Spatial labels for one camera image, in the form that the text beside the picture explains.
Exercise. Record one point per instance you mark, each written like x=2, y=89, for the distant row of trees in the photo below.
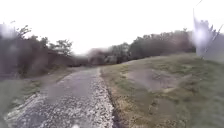
x=153, y=45

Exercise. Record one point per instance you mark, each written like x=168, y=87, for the grey gravel path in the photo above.
x=75, y=100

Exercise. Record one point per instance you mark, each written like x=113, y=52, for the grass field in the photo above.
x=160, y=90

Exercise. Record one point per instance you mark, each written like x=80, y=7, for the row of trees and bushes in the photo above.
x=30, y=55

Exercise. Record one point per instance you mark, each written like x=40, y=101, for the grass verge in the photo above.
x=20, y=90

